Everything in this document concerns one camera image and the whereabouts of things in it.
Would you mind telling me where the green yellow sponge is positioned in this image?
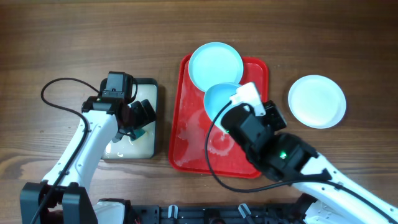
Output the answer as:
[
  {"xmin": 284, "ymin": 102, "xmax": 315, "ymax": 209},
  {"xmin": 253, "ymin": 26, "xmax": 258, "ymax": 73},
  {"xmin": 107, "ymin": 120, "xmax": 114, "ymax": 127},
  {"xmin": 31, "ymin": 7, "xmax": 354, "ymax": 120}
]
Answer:
[{"xmin": 130, "ymin": 129, "xmax": 146, "ymax": 141}]

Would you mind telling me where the light blue plate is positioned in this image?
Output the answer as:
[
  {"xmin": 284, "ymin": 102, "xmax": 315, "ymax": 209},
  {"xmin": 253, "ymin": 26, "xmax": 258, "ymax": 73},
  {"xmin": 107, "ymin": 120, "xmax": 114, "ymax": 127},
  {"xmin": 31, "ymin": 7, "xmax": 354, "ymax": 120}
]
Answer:
[{"xmin": 203, "ymin": 83, "xmax": 241, "ymax": 121}]

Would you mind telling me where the pale green plate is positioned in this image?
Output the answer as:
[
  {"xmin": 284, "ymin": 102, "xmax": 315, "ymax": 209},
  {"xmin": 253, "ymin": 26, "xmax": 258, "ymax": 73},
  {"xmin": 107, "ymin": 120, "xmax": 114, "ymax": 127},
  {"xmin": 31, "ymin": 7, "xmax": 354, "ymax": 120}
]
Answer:
[{"xmin": 188, "ymin": 42, "xmax": 244, "ymax": 92}]

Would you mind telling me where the white plate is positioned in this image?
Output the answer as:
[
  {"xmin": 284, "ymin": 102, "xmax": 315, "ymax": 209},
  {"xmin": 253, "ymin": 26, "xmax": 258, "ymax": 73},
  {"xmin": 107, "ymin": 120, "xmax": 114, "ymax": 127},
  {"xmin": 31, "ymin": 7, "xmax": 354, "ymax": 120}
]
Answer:
[{"xmin": 287, "ymin": 75, "xmax": 346, "ymax": 129}]

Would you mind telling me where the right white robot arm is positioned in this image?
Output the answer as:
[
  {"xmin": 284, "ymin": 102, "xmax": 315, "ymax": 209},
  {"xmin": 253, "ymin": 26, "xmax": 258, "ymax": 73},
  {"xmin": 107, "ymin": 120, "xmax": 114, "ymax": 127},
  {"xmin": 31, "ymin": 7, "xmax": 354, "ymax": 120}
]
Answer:
[{"xmin": 221, "ymin": 83, "xmax": 397, "ymax": 223}]

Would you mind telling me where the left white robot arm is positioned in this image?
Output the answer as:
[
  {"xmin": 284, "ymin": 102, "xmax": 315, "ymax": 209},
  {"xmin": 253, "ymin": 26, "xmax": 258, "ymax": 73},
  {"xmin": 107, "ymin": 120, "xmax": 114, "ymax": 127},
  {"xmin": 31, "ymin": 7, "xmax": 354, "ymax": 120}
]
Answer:
[{"xmin": 20, "ymin": 96, "xmax": 156, "ymax": 223}]

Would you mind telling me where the black tray with soapy water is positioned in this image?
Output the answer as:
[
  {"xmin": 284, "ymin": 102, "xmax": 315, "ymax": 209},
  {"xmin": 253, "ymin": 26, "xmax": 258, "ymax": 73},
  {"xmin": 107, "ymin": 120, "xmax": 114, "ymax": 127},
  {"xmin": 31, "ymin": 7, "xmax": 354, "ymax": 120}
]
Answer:
[{"xmin": 102, "ymin": 78, "xmax": 158, "ymax": 160}]

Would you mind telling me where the red plastic tray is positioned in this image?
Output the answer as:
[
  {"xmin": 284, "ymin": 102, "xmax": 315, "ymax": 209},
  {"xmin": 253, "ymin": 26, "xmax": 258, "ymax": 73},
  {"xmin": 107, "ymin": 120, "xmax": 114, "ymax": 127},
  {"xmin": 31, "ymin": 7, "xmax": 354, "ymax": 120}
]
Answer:
[{"xmin": 169, "ymin": 55, "xmax": 261, "ymax": 179}]

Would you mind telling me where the right black cable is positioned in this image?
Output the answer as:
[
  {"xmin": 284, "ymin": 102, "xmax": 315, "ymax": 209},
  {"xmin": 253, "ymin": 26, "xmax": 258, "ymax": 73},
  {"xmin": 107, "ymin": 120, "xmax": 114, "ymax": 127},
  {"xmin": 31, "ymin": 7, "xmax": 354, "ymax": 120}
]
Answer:
[{"xmin": 204, "ymin": 100, "xmax": 398, "ymax": 223}]

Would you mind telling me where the black cable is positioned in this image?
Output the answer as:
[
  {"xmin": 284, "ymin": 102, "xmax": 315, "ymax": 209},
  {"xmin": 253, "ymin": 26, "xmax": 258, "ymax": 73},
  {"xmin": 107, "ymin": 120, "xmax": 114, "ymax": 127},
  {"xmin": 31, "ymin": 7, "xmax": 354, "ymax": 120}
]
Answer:
[
  {"xmin": 204, "ymin": 100, "xmax": 398, "ymax": 223},
  {"xmin": 29, "ymin": 77, "xmax": 139, "ymax": 224}
]

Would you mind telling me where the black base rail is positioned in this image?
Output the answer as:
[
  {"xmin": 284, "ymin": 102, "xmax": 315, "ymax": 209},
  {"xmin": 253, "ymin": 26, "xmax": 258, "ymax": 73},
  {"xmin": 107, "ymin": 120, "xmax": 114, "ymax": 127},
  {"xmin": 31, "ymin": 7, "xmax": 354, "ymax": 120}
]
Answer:
[{"xmin": 127, "ymin": 203, "xmax": 306, "ymax": 224}]

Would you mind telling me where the left black cable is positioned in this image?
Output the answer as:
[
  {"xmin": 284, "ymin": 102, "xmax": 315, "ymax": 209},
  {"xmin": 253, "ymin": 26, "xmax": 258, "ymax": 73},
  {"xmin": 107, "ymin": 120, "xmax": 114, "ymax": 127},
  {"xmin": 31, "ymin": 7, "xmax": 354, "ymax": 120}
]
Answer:
[{"xmin": 29, "ymin": 77, "xmax": 139, "ymax": 224}]

